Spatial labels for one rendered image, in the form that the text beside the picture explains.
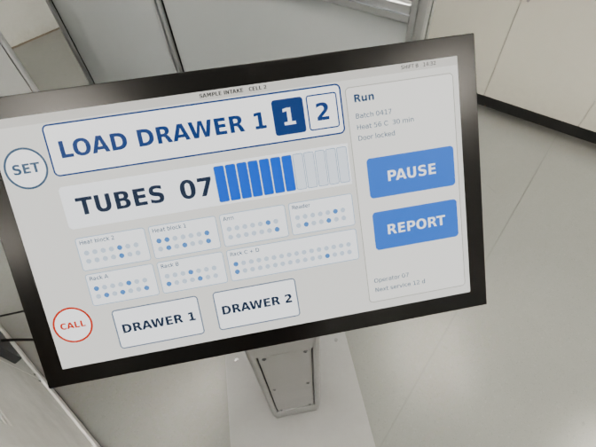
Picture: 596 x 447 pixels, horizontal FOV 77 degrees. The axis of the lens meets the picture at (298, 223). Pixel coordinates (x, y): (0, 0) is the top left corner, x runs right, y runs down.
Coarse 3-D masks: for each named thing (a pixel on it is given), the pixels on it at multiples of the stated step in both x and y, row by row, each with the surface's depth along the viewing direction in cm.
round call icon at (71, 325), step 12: (48, 312) 40; (60, 312) 40; (72, 312) 40; (84, 312) 40; (60, 324) 40; (72, 324) 40; (84, 324) 41; (60, 336) 41; (72, 336) 41; (84, 336) 41; (96, 336) 41
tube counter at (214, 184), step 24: (192, 168) 39; (216, 168) 39; (240, 168) 39; (264, 168) 40; (288, 168) 40; (312, 168) 40; (336, 168) 40; (192, 192) 39; (216, 192) 39; (240, 192) 40; (264, 192) 40; (288, 192) 40
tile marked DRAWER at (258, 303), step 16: (240, 288) 42; (256, 288) 42; (272, 288) 42; (288, 288) 42; (224, 304) 42; (240, 304) 42; (256, 304) 42; (272, 304) 43; (288, 304) 43; (224, 320) 42; (240, 320) 42; (256, 320) 43; (272, 320) 43
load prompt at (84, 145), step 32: (256, 96) 38; (288, 96) 38; (320, 96) 39; (64, 128) 37; (96, 128) 37; (128, 128) 37; (160, 128) 38; (192, 128) 38; (224, 128) 38; (256, 128) 39; (288, 128) 39; (320, 128) 39; (64, 160) 37; (96, 160) 38; (128, 160) 38; (160, 160) 38
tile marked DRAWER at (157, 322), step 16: (144, 304) 41; (160, 304) 41; (176, 304) 41; (192, 304) 42; (128, 320) 41; (144, 320) 41; (160, 320) 41; (176, 320) 42; (192, 320) 42; (128, 336) 41; (144, 336) 42; (160, 336) 42; (176, 336) 42
